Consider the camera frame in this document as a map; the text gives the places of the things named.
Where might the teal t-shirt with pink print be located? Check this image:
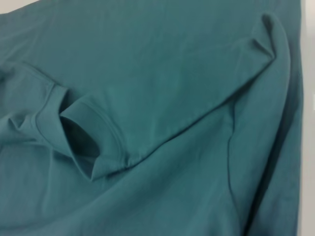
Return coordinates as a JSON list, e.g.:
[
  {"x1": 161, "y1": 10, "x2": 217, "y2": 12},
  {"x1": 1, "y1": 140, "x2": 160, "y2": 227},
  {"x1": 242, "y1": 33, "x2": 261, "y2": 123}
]
[{"x1": 0, "y1": 0, "x2": 306, "y2": 236}]

